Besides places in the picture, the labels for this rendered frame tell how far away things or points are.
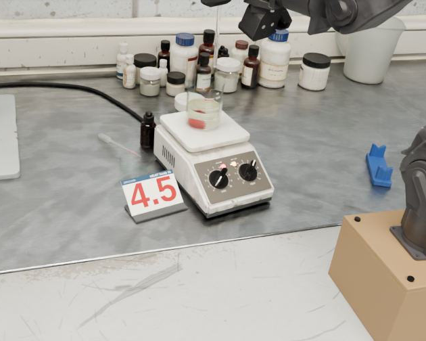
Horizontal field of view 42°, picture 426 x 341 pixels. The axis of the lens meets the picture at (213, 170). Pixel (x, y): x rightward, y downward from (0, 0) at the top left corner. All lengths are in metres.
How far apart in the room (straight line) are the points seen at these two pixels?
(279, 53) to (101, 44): 0.41
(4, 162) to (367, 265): 0.61
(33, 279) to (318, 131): 0.66
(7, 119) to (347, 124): 0.70
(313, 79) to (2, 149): 0.72
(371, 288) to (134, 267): 0.32
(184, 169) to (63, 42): 0.53
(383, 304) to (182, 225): 0.32
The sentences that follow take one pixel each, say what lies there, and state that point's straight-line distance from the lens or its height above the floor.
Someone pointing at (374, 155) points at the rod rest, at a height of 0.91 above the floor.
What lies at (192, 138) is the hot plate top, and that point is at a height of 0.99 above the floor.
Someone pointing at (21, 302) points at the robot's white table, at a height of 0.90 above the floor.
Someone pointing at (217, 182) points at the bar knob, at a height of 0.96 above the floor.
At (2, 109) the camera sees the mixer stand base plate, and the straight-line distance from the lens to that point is 1.16.
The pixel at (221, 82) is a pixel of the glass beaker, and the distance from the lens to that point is 0.93.
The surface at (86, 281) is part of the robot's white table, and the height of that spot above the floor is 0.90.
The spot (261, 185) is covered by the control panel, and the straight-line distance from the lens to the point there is 0.91.
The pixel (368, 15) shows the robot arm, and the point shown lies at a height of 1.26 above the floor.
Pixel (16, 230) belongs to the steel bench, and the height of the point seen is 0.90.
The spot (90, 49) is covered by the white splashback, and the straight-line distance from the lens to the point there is 1.32.
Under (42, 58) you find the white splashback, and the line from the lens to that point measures 1.32.
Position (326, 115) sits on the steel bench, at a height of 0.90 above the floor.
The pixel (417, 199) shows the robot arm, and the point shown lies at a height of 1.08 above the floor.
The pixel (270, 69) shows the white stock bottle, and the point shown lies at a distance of 1.31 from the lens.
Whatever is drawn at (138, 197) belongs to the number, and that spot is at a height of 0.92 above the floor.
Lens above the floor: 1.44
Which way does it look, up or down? 33 degrees down
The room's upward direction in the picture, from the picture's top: 7 degrees clockwise
